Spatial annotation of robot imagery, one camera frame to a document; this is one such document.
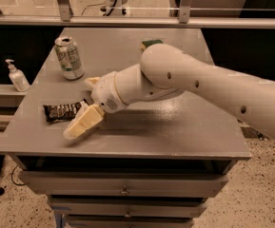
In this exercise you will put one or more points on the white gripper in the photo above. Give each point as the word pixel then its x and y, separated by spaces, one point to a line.
pixel 105 91

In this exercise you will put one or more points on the black rxbar chocolate wrapper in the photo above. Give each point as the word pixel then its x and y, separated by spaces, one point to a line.
pixel 63 112

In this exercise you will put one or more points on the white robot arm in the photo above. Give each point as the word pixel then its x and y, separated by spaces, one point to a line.
pixel 163 72

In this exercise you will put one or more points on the white green soda can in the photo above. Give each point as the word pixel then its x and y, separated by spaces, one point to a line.
pixel 68 56

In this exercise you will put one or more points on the white pump sanitizer bottle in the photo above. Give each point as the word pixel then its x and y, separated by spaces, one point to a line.
pixel 17 77

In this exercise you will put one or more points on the green yellow sponge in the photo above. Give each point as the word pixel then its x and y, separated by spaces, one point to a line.
pixel 148 43

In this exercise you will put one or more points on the top grey drawer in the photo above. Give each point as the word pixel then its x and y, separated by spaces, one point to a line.
pixel 124 184

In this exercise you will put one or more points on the grey drawer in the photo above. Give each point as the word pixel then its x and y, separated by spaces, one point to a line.
pixel 129 207
pixel 124 184
pixel 102 222

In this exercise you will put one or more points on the grey drawer cabinet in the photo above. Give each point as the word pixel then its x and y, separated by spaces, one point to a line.
pixel 183 135

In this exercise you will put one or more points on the middle grey drawer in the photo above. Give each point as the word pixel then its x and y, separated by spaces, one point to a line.
pixel 129 207

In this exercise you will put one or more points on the bottom grey drawer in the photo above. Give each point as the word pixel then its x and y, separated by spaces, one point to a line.
pixel 102 222

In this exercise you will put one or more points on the metal window rail frame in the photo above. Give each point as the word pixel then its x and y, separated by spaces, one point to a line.
pixel 189 14

